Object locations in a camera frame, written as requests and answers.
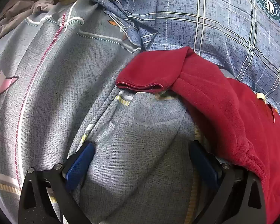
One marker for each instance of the blue plaid pillow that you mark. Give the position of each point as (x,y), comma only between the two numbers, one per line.
(200,16)

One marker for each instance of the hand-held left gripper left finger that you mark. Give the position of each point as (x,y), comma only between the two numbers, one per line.
(80,165)

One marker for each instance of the grey-beige crumpled cloth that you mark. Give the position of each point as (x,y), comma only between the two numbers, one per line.
(11,14)

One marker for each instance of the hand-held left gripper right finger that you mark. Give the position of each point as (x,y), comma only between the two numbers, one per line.
(204,165)

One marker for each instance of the grey printed bedsheet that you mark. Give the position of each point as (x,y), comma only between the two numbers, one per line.
(49,98)

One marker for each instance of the red small garment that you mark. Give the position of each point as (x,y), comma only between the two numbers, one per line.
(212,98)

